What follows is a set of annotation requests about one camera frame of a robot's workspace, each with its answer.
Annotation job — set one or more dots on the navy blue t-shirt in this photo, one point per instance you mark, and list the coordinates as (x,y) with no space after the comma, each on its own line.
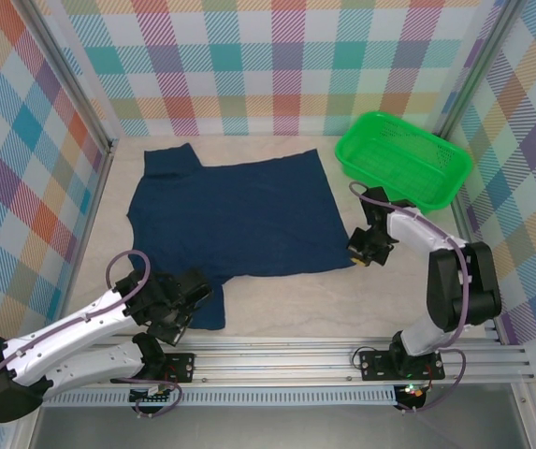
(239,215)

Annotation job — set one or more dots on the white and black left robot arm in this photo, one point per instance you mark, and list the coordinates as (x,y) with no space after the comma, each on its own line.
(90,362)

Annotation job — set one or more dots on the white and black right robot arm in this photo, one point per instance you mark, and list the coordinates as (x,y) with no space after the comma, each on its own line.
(417,341)

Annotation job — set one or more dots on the green plastic mesh basket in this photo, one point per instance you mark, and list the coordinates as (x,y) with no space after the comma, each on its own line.
(408,154)

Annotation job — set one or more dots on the small controller board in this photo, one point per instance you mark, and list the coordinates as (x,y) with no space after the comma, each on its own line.
(412,392)
(153,397)

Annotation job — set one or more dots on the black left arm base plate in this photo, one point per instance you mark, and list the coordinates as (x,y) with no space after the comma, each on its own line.
(183,365)

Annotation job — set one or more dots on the aluminium side rail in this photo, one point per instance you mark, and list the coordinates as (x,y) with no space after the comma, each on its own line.
(458,220)
(82,243)

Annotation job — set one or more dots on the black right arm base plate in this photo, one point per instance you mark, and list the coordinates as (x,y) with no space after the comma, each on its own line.
(372,365)

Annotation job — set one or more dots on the aluminium mounting rail frame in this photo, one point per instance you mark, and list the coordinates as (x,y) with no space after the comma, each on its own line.
(272,360)

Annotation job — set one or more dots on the aluminium corner post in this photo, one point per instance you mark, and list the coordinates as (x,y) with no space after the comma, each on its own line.
(71,75)
(478,65)

